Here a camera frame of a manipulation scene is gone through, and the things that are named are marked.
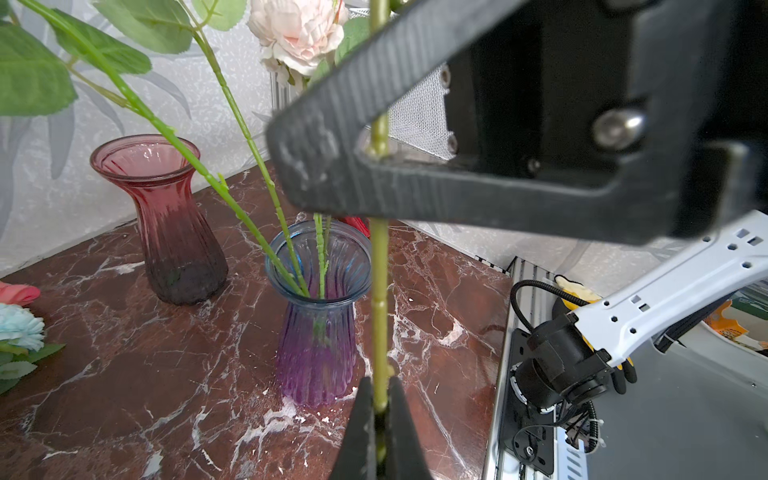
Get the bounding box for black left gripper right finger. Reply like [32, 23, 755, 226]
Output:
[383, 376, 433, 480]

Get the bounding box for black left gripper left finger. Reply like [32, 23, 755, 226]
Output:
[328, 377, 377, 480]

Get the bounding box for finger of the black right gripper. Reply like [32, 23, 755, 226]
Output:
[267, 1, 680, 244]

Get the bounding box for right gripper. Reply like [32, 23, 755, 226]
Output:
[445, 1, 767, 240]

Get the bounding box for green flower stem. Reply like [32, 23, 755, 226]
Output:
[369, 0, 394, 478]

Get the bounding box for blue purple glass vase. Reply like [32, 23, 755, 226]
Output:
[265, 220, 371, 408]

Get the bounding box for pale pink rose spray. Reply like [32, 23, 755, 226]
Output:
[188, 1, 369, 296]

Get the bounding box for cream rose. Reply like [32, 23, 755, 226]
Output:
[1, 1, 280, 266]

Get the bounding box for red glass vase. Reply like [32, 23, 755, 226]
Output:
[90, 134, 228, 305]

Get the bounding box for red spray bottle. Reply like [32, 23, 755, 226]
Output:
[337, 217, 371, 238]

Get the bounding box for flower bunch on table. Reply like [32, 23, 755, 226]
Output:
[1, 282, 65, 394]

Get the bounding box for white wire basket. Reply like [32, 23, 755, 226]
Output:
[389, 68, 454, 162]

